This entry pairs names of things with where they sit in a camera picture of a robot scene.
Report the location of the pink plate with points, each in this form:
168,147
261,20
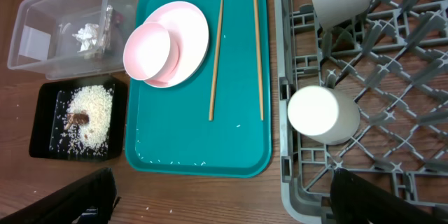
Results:
189,28

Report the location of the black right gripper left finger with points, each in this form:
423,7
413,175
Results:
90,199

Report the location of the white napkin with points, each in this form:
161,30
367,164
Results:
87,36

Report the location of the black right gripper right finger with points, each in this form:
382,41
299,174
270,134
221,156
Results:
356,201

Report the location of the clear plastic bin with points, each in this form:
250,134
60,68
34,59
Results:
42,40

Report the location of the black tray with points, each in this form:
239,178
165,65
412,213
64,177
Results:
52,140

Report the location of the wooden chopstick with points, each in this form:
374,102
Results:
259,58
215,63

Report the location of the red snack wrapper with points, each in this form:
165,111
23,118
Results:
113,31

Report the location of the pink bowl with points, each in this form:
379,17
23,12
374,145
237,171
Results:
150,54

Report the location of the spilled rice pile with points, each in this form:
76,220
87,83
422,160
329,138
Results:
96,102

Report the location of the brown food piece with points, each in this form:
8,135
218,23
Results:
76,119

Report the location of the white cup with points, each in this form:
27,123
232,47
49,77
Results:
323,114

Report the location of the grey dishwasher rack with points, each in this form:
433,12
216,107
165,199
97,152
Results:
392,60

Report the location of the teal plastic tray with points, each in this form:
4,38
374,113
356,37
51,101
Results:
168,129

